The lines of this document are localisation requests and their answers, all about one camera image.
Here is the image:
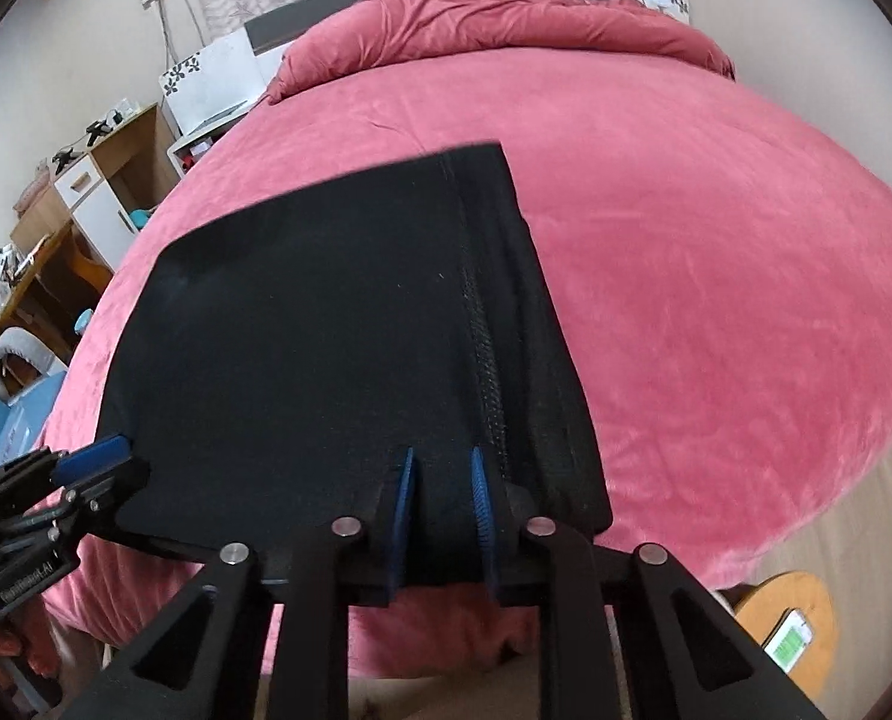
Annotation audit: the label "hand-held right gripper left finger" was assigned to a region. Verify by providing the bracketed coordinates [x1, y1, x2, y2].
[63, 446, 421, 720]

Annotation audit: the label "wooden desk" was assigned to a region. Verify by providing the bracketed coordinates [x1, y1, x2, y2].
[0, 221, 113, 368]

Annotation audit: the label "pink duvet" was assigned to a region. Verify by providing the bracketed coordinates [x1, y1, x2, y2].
[266, 0, 738, 106]

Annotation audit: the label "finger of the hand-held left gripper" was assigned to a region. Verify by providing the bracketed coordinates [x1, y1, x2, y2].
[0, 457, 152, 541]
[0, 435, 132, 500]

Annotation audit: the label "round wooden stool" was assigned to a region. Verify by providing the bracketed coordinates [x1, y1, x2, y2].
[720, 571, 841, 698]

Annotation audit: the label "black pants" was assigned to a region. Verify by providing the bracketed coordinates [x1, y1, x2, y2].
[95, 141, 613, 593]

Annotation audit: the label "grey headboard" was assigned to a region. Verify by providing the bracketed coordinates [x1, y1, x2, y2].
[243, 0, 619, 53]

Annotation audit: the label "white nightstand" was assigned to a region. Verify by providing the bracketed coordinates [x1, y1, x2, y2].
[167, 114, 250, 178]

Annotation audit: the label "pink bed blanket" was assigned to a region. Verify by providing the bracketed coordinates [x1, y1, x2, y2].
[41, 45, 892, 672]

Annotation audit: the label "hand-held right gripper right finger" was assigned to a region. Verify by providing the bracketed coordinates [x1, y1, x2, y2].
[470, 446, 830, 720]

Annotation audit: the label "white wooden drawer cabinet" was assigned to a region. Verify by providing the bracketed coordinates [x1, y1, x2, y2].
[11, 101, 184, 275]

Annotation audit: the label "smartphone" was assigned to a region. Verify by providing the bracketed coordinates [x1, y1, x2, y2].
[761, 607, 816, 673]

